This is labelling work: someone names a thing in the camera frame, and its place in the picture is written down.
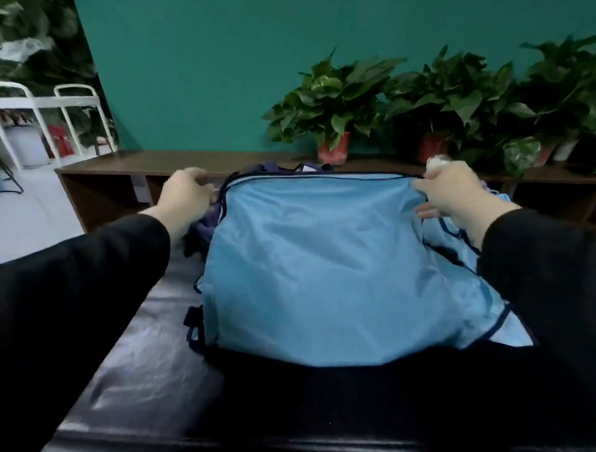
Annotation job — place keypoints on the person's right hand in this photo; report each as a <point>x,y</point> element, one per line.
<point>456,191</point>

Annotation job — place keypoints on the person's left hand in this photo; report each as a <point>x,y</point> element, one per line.
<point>184,197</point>

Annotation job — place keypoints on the clear bottle silver cap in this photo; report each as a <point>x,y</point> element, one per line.
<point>436,163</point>

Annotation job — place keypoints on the navy blue bag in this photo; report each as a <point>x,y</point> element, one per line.
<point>203,233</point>

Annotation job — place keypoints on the light blue vest black trim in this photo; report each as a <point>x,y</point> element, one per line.
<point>480,284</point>
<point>326,270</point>

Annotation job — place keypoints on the person's right forearm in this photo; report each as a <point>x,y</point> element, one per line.
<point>540,270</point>

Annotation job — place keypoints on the person's left forearm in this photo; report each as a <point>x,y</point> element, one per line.
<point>74,298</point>

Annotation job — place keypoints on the wooden shelf cabinet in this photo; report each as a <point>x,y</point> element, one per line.
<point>102,191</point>

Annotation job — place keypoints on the green plant in red pot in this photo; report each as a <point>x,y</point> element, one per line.
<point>456,98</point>
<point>331,98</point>

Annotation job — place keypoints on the red bottle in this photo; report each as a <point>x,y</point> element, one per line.
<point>61,140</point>

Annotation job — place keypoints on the green plant in white pot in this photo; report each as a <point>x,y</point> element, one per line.
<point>559,93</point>

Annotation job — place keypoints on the small plant in white pot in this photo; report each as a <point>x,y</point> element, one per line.
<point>26,147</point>

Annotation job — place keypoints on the white wheeled cart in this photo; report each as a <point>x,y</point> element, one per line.
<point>37,101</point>

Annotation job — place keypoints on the black leather bench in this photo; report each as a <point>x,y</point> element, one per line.
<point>140,372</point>

